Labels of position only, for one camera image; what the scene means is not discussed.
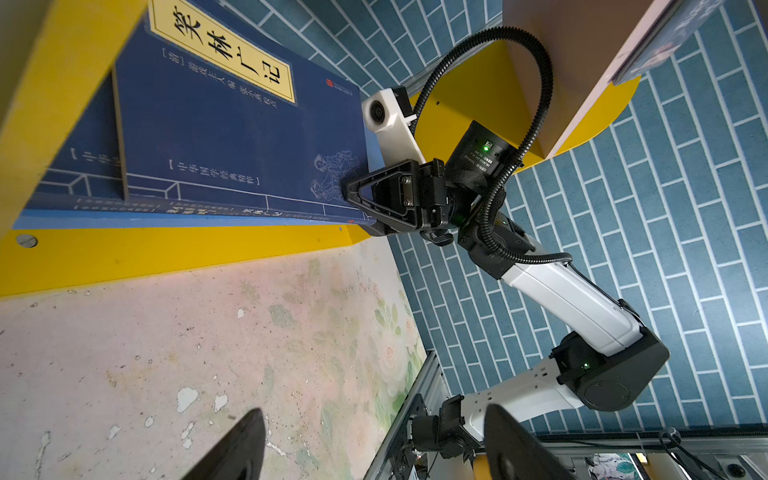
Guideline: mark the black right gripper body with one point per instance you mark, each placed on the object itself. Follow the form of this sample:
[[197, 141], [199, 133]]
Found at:
[[451, 192]]

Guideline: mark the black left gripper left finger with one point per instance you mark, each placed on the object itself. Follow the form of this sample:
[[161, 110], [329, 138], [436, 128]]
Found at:
[[238, 455]]

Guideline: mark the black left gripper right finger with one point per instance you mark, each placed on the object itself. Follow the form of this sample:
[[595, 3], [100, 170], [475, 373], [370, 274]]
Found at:
[[513, 453]]

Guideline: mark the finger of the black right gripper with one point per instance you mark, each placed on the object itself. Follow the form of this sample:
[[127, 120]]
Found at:
[[389, 197]]

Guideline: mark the blue book yellow label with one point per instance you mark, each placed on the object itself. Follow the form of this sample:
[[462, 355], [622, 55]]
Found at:
[[87, 168], [214, 117]]

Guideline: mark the colourful cartoon history book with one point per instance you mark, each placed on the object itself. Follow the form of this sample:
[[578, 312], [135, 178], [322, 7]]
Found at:
[[673, 28]]

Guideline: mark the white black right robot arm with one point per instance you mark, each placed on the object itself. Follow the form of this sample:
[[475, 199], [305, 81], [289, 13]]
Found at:
[[608, 357]]

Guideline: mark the yellow pink blue bookshelf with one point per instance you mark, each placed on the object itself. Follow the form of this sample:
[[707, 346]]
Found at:
[[53, 54]]

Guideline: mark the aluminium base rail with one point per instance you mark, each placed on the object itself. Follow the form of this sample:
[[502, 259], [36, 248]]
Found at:
[[439, 436]]

